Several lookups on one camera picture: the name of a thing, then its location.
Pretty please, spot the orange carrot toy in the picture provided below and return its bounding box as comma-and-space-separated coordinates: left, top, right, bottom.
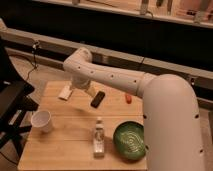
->
125, 94, 132, 104

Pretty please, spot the clear small bottle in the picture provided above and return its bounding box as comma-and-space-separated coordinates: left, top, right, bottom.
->
93, 117, 105, 157

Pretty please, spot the green ceramic bowl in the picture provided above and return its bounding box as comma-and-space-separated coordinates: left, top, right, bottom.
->
113, 121, 146, 161

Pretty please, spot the white sponge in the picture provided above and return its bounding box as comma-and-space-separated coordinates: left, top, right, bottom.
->
58, 85, 73, 100

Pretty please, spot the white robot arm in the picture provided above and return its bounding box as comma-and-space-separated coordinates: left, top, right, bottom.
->
63, 48, 205, 171

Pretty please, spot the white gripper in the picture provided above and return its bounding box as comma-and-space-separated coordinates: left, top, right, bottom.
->
71, 75, 96, 98

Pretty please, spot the black chair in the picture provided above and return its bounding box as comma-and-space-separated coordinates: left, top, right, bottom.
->
0, 37, 38, 156

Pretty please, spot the black rectangular block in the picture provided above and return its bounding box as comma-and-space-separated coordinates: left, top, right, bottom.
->
90, 91, 105, 108

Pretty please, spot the black hanging cable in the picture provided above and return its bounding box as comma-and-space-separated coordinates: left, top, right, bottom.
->
25, 40, 41, 83

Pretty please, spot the white paper cup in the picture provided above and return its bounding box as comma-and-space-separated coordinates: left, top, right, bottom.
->
31, 110, 53, 133

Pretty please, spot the grey wall rail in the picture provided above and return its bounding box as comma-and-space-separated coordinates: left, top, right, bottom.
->
0, 29, 213, 90

